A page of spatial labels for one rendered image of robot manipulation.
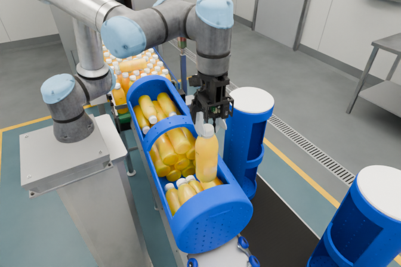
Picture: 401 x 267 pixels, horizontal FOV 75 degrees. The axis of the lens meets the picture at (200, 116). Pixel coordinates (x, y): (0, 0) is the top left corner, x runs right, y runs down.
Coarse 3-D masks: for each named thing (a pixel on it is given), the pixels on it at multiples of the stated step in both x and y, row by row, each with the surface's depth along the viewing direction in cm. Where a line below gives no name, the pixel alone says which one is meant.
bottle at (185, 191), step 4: (180, 184) 97; (184, 184) 95; (188, 184) 96; (180, 188) 94; (184, 188) 93; (188, 188) 93; (192, 188) 94; (180, 192) 93; (184, 192) 92; (188, 192) 92; (192, 192) 92; (180, 196) 92; (184, 196) 91; (188, 196) 90; (192, 196) 90; (180, 200) 91; (184, 200) 90; (180, 204) 92
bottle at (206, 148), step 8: (208, 136) 73; (200, 144) 74; (208, 144) 74; (216, 144) 75; (200, 152) 75; (208, 152) 75; (216, 152) 76; (200, 160) 77; (208, 160) 77; (216, 160) 79; (200, 168) 79; (208, 168) 79; (216, 168) 81; (200, 176) 82; (208, 176) 81
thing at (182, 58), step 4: (180, 56) 194; (184, 56) 194; (180, 60) 197; (184, 60) 196; (180, 64) 200; (184, 64) 198; (180, 68) 202; (184, 68) 200; (184, 72) 202; (184, 76) 204; (184, 80) 206; (184, 84) 208; (184, 88) 210
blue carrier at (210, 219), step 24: (168, 120) 110; (144, 144) 112; (216, 192) 81; (240, 192) 86; (168, 216) 87; (192, 216) 78; (216, 216) 82; (240, 216) 88; (192, 240) 85; (216, 240) 92
